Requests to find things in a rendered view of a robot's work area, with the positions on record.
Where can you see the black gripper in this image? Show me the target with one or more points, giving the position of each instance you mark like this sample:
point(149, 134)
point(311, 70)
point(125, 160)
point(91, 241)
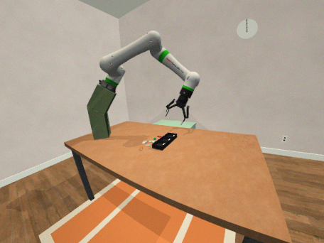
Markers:
point(181, 102)

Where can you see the black rack of bins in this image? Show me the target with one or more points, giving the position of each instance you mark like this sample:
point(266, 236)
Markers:
point(164, 141)

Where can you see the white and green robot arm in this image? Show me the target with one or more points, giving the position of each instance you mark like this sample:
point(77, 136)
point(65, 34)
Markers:
point(150, 41)

